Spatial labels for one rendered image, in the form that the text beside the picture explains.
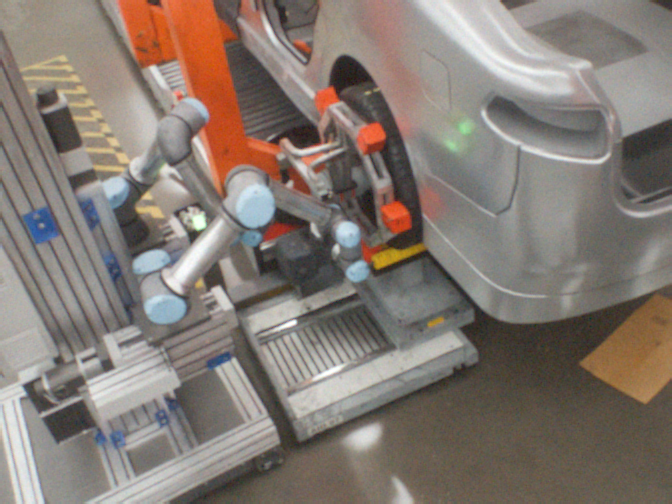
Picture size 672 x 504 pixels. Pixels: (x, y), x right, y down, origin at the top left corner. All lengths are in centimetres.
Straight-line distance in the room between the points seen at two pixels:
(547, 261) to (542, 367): 120
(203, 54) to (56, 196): 89
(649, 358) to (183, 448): 190
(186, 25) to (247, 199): 97
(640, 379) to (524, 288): 114
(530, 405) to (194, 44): 191
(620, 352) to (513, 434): 62
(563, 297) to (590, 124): 53
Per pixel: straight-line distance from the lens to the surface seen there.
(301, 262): 335
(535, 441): 309
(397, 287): 334
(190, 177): 259
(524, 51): 194
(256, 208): 220
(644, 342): 346
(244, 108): 490
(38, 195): 242
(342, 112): 288
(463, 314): 331
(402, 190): 269
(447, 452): 305
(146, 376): 254
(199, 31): 297
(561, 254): 215
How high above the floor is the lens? 249
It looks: 39 degrees down
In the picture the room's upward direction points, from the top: 10 degrees counter-clockwise
